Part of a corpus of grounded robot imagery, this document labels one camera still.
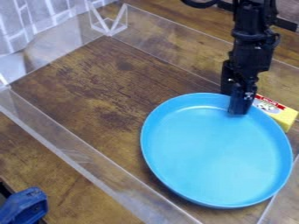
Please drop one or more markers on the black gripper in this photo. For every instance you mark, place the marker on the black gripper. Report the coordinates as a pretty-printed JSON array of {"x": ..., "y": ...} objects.
[{"x": 248, "y": 59}]

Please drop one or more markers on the blue round plastic tray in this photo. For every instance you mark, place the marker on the blue round plastic tray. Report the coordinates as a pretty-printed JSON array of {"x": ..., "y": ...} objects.
[{"x": 220, "y": 160}]

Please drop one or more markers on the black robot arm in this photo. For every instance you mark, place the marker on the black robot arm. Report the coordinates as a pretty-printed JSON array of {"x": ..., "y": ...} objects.
[{"x": 253, "y": 17}]

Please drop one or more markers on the yellow brick with label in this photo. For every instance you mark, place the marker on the yellow brick with label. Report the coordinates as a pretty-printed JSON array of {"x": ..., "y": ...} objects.
[{"x": 283, "y": 114}]

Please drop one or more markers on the grey checkered cloth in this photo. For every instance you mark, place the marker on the grey checkered cloth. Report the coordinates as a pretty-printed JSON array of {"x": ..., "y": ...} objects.
[{"x": 26, "y": 17}]

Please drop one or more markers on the clear acrylic enclosure wall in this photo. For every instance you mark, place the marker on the clear acrylic enclosure wall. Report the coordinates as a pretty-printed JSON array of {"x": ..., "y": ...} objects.
[{"x": 72, "y": 113}]

